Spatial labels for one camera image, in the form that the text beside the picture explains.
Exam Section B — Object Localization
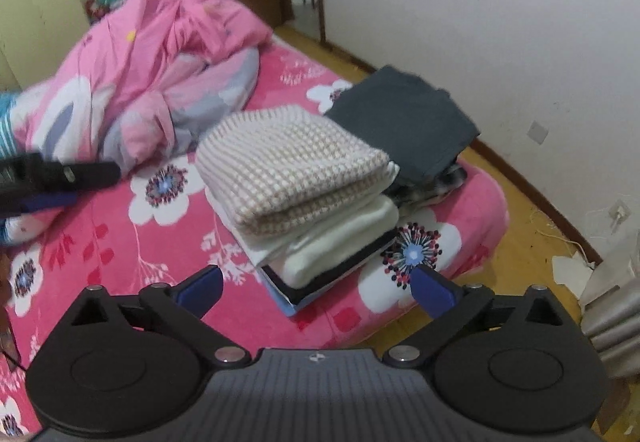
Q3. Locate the beige houndstooth knit jacket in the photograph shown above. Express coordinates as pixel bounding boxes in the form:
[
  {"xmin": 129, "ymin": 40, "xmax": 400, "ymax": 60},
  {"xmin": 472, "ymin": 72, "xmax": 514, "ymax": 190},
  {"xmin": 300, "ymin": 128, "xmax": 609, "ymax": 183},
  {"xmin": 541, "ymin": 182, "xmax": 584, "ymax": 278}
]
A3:
[{"xmin": 195, "ymin": 106, "xmax": 398, "ymax": 237}]

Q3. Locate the blue folded garment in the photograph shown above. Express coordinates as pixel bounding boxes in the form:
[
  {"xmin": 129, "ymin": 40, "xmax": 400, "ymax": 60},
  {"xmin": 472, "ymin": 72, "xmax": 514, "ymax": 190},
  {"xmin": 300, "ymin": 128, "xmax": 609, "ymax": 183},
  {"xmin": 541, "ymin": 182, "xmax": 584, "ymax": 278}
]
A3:
[{"xmin": 257, "ymin": 244, "xmax": 390, "ymax": 318}]

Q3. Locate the pink floral bed blanket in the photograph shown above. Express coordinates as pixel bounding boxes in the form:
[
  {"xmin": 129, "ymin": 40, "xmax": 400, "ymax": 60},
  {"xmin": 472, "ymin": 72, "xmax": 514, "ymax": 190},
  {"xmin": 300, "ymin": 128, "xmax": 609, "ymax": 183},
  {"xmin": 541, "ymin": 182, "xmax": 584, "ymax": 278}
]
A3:
[{"xmin": 0, "ymin": 34, "xmax": 509, "ymax": 438}]

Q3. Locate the black white patterned garment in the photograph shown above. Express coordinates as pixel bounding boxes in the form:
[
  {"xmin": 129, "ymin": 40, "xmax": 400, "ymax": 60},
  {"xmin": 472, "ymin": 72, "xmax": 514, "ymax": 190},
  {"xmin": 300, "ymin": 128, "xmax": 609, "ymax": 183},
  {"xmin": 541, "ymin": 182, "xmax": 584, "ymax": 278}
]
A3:
[{"xmin": 385, "ymin": 163, "xmax": 468, "ymax": 216}]

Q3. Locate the black folded garment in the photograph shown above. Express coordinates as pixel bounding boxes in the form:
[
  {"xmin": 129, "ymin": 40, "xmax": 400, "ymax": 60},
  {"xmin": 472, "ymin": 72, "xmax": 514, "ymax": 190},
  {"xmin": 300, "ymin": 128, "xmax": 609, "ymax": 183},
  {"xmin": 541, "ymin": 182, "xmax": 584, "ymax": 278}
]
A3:
[{"xmin": 258, "ymin": 228, "xmax": 397, "ymax": 308}]

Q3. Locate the white fluffy folded garment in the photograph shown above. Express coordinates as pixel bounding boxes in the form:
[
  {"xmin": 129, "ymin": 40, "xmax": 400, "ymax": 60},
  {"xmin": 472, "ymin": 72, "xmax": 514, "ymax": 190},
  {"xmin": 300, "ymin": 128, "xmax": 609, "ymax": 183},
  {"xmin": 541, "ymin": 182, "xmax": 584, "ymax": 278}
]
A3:
[{"xmin": 220, "ymin": 195, "xmax": 399, "ymax": 289}]

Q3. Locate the pink crumpled duvet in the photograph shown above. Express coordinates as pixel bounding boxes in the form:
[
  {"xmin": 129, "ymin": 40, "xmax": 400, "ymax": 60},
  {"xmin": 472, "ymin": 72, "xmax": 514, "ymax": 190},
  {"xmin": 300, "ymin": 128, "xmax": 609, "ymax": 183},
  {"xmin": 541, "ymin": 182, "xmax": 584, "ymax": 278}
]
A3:
[{"xmin": 1, "ymin": 0, "xmax": 272, "ymax": 175}]

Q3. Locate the grey curtain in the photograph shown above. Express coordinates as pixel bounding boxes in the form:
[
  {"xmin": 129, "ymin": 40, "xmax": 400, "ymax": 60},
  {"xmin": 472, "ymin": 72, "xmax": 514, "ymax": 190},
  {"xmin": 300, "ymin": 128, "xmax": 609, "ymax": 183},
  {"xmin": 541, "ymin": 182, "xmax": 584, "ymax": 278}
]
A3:
[{"xmin": 580, "ymin": 277, "xmax": 639, "ymax": 378}]

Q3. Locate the yellow green wardrobe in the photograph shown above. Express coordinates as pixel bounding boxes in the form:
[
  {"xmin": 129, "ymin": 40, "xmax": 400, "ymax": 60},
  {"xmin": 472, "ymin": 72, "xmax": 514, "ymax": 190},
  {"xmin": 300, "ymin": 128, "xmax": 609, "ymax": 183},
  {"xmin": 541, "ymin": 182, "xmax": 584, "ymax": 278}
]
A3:
[{"xmin": 1, "ymin": 0, "xmax": 89, "ymax": 90}]

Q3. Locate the dark grey folded garment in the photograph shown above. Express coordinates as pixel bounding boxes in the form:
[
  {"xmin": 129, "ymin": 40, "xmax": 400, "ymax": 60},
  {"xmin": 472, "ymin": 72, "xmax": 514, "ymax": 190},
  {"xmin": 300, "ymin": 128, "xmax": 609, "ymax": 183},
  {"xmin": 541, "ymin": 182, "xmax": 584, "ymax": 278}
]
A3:
[{"xmin": 326, "ymin": 65, "xmax": 480, "ymax": 184}]

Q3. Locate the white wall socket cable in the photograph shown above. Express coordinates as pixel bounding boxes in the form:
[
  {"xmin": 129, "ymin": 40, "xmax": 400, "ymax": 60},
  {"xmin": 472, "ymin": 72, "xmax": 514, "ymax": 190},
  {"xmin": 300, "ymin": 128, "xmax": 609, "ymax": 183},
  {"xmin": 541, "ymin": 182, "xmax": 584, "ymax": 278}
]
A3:
[{"xmin": 527, "ymin": 198, "xmax": 633, "ymax": 253}]

